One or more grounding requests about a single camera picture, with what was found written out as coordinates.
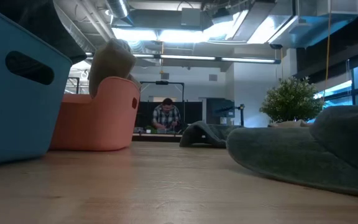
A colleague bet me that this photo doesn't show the blue plastic bin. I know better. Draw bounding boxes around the blue plastic bin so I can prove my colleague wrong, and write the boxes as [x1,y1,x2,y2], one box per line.
[0,2,73,167]

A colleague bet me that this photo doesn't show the black gantry frame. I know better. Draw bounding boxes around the black gantry frame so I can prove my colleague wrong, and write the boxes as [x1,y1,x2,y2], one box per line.
[140,80,186,125]

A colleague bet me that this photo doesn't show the potted green plant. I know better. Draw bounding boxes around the potted green plant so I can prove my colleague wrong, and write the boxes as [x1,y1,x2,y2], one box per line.
[259,76,325,124]

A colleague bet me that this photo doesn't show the seated person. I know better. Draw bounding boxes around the seated person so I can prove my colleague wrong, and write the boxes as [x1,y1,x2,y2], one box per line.
[152,98,182,131]

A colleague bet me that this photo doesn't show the round silver air duct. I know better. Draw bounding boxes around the round silver air duct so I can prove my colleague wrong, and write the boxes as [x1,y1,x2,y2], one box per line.
[106,0,130,19]

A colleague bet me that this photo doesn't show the rectangular metal air duct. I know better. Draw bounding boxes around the rectangular metal air duct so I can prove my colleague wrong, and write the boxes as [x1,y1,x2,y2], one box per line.
[247,0,358,49]

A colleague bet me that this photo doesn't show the tan cap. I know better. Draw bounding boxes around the tan cap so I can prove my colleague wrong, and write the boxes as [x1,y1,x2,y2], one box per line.
[267,119,311,129]

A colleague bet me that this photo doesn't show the orange plastic bin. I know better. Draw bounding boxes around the orange plastic bin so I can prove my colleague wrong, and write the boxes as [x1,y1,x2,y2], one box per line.
[48,76,142,152]

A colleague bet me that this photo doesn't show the long ceiling light strip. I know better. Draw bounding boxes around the long ceiling light strip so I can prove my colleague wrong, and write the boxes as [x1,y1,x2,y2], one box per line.
[131,53,281,65]

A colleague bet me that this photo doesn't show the gray ceiling box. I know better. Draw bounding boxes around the gray ceiling box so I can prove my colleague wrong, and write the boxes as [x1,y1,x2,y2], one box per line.
[181,7,202,27]

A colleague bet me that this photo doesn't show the black aluminium table frame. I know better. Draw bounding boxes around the black aluminium table frame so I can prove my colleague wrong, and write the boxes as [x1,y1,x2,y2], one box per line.
[131,134,183,143]

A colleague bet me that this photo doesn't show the bright ceiling light panel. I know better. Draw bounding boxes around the bright ceiling light panel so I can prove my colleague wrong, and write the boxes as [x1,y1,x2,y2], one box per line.
[112,27,205,44]

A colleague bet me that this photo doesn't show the black camera stand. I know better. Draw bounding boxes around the black camera stand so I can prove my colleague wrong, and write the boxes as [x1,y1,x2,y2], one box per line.
[216,103,246,127]

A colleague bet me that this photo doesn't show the beige cloth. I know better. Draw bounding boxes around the beige cloth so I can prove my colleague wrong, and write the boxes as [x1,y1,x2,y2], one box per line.
[88,38,142,99]

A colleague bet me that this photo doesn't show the dark green cap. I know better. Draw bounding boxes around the dark green cap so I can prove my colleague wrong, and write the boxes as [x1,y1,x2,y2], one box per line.
[0,0,88,65]
[226,105,358,199]
[178,120,245,149]

